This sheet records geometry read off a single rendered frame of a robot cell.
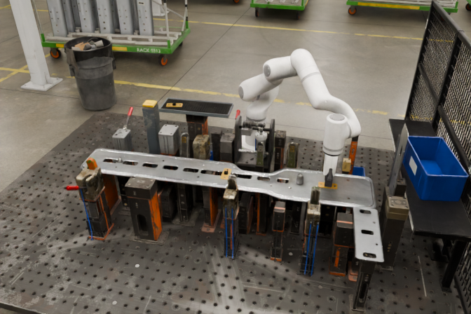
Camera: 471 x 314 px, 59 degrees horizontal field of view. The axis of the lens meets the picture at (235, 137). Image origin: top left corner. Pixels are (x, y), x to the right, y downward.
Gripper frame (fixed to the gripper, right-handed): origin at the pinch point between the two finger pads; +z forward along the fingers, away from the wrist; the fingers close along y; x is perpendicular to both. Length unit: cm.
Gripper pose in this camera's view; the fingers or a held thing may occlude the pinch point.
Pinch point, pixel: (328, 179)
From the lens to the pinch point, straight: 190.2
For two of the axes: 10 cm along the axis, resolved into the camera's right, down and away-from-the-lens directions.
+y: -2.0, 5.1, -8.4
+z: 0.1, 8.5, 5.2
